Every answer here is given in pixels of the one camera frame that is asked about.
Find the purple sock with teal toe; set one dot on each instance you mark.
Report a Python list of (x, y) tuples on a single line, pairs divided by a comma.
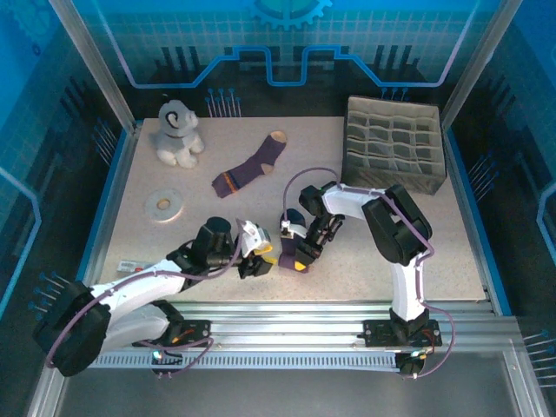
[(287, 256)]

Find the purple sock with tan toe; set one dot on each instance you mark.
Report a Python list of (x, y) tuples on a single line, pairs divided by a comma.
[(247, 169)]

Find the grey fabric divider organizer box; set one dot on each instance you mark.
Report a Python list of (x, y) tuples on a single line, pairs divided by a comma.
[(391, 143)]

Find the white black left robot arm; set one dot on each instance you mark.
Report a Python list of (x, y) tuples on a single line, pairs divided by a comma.
[(139, 286)]

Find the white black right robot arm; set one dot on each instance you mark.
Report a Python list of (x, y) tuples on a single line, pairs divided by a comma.
[(395, 226)]

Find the white tape roll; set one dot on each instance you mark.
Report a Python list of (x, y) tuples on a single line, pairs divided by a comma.
[(174, 209)]

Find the small white printed label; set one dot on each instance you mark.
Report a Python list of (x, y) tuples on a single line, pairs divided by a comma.
[(130, 265)]

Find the grey white plush dog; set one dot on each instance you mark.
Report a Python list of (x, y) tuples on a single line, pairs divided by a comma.
[(176, 134)]

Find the wide aluminium frame rail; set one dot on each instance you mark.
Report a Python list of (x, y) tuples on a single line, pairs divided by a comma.
[(282, 326)]

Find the aluminium frame post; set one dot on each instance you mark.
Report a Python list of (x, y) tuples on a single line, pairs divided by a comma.
[(97, 65), (476, 65)]

